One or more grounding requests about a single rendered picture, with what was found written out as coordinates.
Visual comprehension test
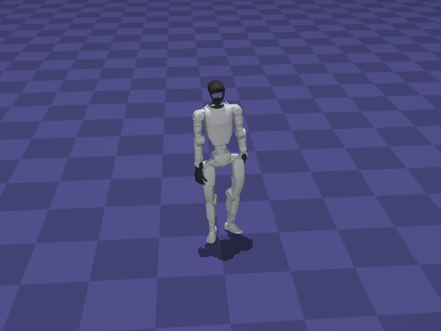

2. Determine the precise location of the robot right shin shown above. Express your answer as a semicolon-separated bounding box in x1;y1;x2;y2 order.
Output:
206;203;216;232

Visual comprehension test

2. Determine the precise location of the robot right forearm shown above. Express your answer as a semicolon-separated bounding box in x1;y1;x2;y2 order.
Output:
194;137;203;168

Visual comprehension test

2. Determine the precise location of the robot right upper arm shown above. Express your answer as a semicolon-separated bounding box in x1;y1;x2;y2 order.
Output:
193;108;205;145

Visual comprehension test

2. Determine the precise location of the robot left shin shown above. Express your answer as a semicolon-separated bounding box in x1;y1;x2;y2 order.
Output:
226;195;240;225

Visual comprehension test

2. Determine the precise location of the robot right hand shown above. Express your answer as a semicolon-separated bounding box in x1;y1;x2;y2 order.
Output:
195;162;207;185

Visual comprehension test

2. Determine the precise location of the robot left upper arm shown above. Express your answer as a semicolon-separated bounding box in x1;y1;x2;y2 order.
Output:
230;104;246;138

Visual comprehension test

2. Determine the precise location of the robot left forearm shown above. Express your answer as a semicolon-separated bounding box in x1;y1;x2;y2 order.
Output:
237;136;248;157

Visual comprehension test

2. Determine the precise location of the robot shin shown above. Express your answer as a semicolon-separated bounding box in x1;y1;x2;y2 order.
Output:
226;195;240;225
206;203;216;232

